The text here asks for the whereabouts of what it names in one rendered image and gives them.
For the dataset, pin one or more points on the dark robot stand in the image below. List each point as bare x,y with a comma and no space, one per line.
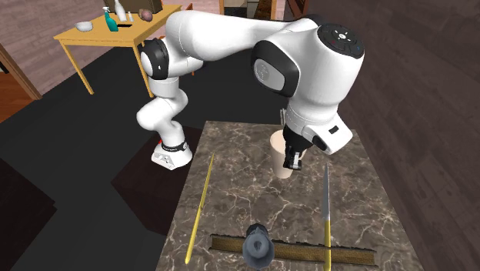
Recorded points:
150,187

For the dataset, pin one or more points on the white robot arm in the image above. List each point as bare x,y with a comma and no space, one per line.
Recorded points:
221,35

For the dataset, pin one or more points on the yellow wooden table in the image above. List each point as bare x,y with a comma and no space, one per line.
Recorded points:
112,35

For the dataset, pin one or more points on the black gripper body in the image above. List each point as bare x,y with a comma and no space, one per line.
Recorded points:
294,139

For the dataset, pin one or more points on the brown woven strip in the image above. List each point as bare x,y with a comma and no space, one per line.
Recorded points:
300,252

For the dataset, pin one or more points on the beige cup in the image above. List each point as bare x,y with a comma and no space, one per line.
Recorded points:
278,157

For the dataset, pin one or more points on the dark grey vase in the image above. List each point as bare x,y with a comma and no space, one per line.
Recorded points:
258,247

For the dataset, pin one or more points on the brown marble table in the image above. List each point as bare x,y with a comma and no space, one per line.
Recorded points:
255,195

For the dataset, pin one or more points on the long yellow stick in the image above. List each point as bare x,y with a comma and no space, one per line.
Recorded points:
200,212

